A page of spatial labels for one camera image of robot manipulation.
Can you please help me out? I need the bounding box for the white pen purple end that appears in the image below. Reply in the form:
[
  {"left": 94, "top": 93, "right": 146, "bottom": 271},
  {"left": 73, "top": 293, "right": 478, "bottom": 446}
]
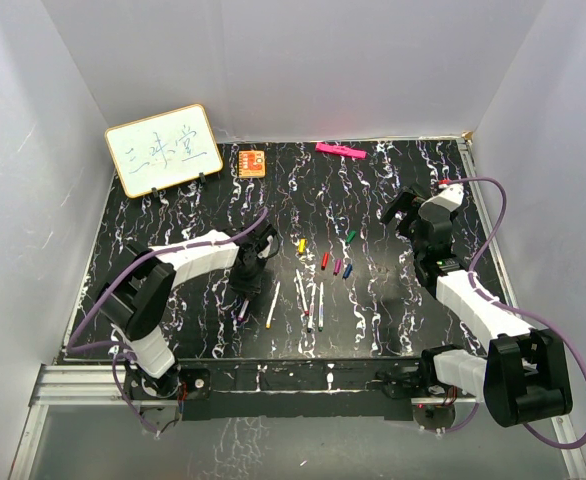
[{"left": 238, "top": 299, "right": 250, "bottom": 322}]

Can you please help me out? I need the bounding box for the white pen yellow end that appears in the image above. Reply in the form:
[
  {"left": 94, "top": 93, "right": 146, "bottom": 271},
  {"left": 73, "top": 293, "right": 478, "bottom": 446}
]
[{"left": 265, "top": 280, "right": 281, "bottom": 330}]

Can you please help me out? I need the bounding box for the white pen red end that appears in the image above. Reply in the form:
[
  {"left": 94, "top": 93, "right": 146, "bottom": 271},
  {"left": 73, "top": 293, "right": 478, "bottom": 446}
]
[{"left": 296, "top": 269, "right": 310, "bottom": 317}]

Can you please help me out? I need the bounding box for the purple pen cap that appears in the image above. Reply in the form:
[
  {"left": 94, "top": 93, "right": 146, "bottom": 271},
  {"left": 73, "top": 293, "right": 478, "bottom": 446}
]
[{"left": 333, "top": 258, "right": 342, "bottom": 276}]

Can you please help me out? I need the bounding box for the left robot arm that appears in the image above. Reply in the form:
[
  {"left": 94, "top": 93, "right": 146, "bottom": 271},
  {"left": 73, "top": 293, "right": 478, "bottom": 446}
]
[{"left": 96, "top": 220, "right": 280, "bottom": 399}]

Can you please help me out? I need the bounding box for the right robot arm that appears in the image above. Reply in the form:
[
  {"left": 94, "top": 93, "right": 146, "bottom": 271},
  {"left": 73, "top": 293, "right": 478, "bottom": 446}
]
[{"left": 381, "top": 184, "right": 573, "bottom": 427}]

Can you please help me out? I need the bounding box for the white pen green end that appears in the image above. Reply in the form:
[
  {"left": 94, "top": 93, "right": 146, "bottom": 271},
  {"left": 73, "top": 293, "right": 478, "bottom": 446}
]
[{"left": 307, "top": 283, "right": 317, "bottom": 333}]

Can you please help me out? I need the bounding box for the white pen blue end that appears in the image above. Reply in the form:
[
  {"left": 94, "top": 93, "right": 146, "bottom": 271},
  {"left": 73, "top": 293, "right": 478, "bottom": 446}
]
[{"left": 317, "top": 282, "right": 324, "bottom": 332}]

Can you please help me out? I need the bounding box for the green pen cap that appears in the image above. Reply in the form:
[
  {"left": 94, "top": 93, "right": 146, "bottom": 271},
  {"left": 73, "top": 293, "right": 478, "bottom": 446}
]
[{"left": 346, "top": 231, "right": 357, "bottom": 245}]

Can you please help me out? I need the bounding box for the red pen cap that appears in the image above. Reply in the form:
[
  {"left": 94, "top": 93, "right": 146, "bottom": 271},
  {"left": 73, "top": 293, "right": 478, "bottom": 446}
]
[{"left": 321, "top": 252, "right": 330, "bottom": 270}]

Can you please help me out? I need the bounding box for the blue pen cap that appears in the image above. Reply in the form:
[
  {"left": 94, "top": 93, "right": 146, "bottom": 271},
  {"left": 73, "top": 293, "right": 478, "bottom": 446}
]
[{"left": 342, "top": 263, "right": 353, "bottom": 279}]

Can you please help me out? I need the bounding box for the orange notepad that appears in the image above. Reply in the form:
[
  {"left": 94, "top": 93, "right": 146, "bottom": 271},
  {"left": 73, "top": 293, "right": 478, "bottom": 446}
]
[{"left": 238, "top": 150, "right": 266, "bottom": 179}]

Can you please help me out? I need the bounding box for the pink plastic piece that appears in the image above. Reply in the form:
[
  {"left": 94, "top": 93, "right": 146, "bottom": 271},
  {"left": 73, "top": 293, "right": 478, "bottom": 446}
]
[{"left": 315, "top": 142, "right": 367, "bottom": 160}]

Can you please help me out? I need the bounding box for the small whiteboard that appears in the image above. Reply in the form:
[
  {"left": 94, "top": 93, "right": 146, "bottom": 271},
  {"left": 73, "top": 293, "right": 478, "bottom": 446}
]
[{"left": 104, "top": 104, "right": 223, "bottom": 199}]

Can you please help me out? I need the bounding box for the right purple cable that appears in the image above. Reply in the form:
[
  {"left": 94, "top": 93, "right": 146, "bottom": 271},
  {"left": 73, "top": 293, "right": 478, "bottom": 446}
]
[{"left": 442, "top": 177, "right": 586, "bottom": 450}]

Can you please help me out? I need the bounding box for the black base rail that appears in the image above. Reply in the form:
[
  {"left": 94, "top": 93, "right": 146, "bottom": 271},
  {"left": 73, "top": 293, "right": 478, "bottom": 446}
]
[{"left": 122, "top": 357, "right": 479, "bottom": 426}]

